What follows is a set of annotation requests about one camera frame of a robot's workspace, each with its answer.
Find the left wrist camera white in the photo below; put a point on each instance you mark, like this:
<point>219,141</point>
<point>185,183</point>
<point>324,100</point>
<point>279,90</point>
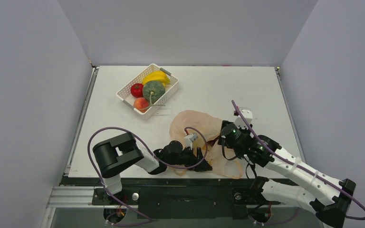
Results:
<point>190,139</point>

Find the translucent orange plastic bag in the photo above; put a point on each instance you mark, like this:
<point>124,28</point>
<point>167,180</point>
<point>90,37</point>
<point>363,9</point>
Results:
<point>210,127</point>

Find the fake red tomato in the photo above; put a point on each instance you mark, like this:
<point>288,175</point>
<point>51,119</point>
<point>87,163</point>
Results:
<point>136,90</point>

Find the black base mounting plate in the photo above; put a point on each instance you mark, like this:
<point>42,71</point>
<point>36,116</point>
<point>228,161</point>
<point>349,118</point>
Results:
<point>162,198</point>

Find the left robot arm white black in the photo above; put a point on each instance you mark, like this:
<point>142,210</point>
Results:
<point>117,154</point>

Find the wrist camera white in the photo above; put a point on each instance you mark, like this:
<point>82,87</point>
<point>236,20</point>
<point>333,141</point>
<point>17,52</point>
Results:
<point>248,116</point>
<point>190,139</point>

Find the fake green netted melon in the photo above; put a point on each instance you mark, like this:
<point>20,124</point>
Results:
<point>153,91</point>

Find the white perforated plastic basket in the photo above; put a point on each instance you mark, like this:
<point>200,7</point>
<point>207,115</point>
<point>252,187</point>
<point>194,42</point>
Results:
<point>125,96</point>

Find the fake peach orange red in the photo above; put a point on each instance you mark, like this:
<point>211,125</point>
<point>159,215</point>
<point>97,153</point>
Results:
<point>141,104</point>

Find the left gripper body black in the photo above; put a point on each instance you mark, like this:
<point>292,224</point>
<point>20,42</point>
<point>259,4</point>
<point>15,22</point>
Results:
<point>186,158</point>

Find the fake yellow banana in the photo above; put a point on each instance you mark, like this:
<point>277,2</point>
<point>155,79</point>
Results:
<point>159,76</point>

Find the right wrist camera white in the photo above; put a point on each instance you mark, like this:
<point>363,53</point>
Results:
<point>248,116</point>

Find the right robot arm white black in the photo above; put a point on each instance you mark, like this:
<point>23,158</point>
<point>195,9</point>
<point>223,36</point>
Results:
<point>328,198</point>

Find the aluminium rail frame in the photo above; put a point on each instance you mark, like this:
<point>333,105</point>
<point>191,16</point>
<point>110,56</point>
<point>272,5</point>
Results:
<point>71,207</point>

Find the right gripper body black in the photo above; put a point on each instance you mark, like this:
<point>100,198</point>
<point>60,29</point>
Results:
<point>225,133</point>

